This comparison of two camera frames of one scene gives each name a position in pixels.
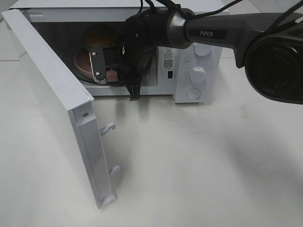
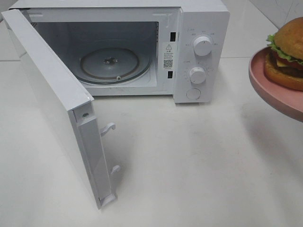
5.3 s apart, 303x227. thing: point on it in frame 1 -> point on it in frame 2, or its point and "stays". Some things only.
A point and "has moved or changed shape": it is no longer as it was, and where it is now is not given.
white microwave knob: (197, 74) stays
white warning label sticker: (168, 58) stays
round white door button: (193, 93) stays
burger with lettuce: (103, 34) has moved or changed shape
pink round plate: (83, 66) has moved or changed shape
